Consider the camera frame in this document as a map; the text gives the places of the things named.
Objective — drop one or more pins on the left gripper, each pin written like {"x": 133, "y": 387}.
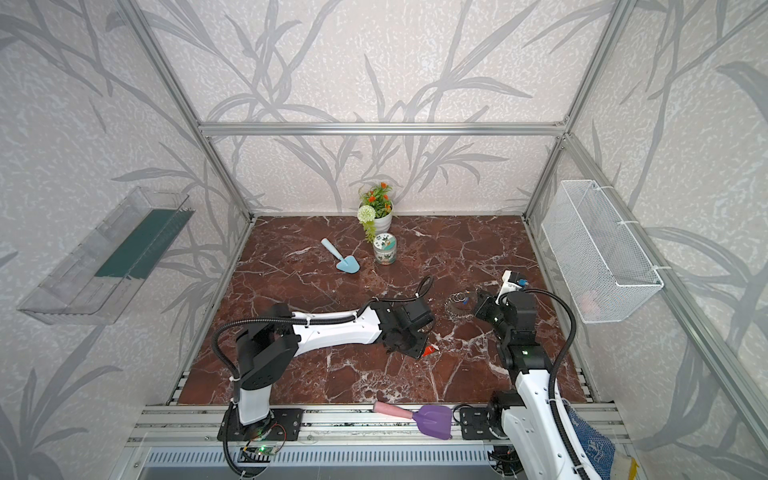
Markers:
{"x": 409, "y": 334}

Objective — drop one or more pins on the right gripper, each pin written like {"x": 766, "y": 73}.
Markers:
{"x": 487, "y": 306}

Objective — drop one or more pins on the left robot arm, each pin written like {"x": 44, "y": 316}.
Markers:
{"x": 257, "y": 351}

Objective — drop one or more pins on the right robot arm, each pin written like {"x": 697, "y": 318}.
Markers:
{"x": 532, "y": 416}

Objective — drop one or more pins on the light blue garden trowel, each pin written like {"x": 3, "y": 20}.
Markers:
{"x": 347, "y": 264}

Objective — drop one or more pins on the potted plant orange flowers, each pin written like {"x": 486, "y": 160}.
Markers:
{"x": 375, "y": 209}

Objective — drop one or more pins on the blue white work glove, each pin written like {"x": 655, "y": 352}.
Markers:
{"x": 606, "y": 460}

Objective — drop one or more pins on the green circuit board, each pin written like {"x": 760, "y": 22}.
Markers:
{"x": 258, "y": 454}

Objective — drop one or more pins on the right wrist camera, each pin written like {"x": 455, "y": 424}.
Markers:
{"x": 510, "y": 282}

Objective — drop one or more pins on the purple scoop pink handle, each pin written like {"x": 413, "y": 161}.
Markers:
{"x": 432, "y": 420}

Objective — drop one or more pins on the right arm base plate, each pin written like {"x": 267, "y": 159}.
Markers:
{"x": 475, "y": 424}

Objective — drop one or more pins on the white wire basket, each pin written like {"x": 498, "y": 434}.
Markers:
{"x": 608, "y": 274}

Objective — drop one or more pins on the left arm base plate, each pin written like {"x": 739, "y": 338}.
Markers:
{"x": 281, "y": 424}

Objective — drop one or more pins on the clear plastic wall shelf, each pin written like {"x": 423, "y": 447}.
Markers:
{"x": 95, "y": 283}

